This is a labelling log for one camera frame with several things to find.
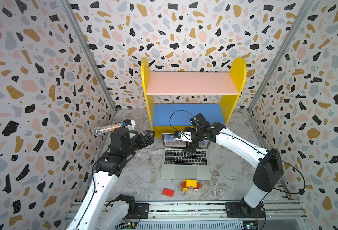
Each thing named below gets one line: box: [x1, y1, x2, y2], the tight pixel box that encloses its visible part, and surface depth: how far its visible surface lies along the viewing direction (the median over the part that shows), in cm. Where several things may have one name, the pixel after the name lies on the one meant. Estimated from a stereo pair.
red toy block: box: [162, 188, 175, 198], surface depth 81 cm
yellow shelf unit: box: [141, 56, 248, 138], surface depth 83 cm
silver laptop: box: [160, 133, 212, 181], surface depth 92 cm
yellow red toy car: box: [180, 178, 203, 193], surface depth 80 cm
